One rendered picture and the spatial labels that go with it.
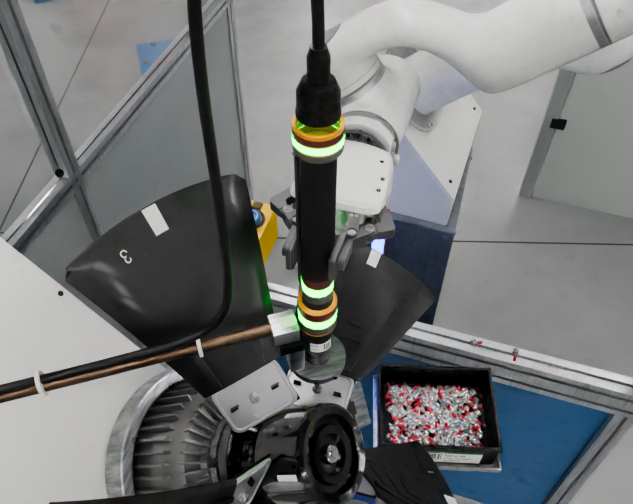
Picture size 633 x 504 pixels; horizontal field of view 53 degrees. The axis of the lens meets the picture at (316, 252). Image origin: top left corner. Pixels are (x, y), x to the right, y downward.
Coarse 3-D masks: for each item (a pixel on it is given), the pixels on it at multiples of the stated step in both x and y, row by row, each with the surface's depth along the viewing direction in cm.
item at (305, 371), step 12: (288, 312) 72; (276, 324) 71; (276, 336) 70; (288, 336) 71; (300, 336) 72; (288, 348) 72; (300, 348) 72; (336, 348) 79; (288, 360) 76; (300, 360) 75; (336, 360) 78; (300, 372) 77; (312, 372) 77; (324, 372) 77; (336, 372) 77
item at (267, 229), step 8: (264, 208) 123; (264, 216) 121; (272, 216) 122; (264, 224) 120; (272, 224) 123; (264, 232) 120; (272, 232) 125; (264, 240) 121; (272, 240) 126; (264, 248) 122; (264, 256) 123; (264, 264) 125
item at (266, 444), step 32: (320, 416) 75; (352, 416) 79; (224, 448) 78; (256, 448) 76; (288, 448) 72; (320, 448) 75; (352, 448) 79; (224, 480) 77; (320, 480) 73; (352, 480) 77
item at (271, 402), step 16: (272, 368) 76; (240, 384) 76; (256, 384) 77; (272, 384) 77; (288, 384) 77; (224, 400) 77; (240, 400) 77; (272, 400) 77; (288, 400) 77; (224, 416) 77; (240, 416) 77; (256, 416) 77; (240, 432) 78
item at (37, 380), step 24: (192, 0) 41; (312, 0) 43; (192, 24) 42; (312, 24) 45; (192, 48) 43; (216, 144) 50; (216, 168) 51; (216, 192) 53; (216, 216) 56; (192, 336) 68; (120, 360) 67; (24, 384) 65
